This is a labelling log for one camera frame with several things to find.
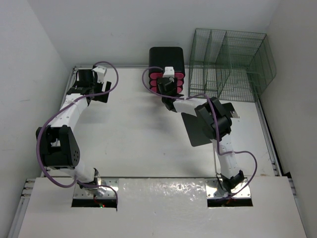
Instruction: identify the black clipboard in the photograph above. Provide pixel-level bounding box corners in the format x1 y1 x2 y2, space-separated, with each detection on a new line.
181 101 239 147

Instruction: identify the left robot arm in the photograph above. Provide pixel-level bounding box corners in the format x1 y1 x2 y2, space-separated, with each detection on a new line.
36 65 111 189

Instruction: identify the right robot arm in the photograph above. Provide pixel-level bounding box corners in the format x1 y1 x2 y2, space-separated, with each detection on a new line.
157 77 244 197

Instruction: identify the black drawer cabinet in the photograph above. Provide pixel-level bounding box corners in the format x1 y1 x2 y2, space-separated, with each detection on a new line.
149 47 185 74

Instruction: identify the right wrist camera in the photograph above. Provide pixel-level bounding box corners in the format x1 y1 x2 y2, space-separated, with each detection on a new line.
163 66 175 78

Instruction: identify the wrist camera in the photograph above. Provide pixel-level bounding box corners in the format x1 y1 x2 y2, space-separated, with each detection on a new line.
163 66 175 78
92 65 107 84

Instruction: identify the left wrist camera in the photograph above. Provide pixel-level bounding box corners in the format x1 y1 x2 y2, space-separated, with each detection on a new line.
92 65 107 84

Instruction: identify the green wire mesh organizer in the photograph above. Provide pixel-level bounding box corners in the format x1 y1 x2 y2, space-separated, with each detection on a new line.
188 28 276 102

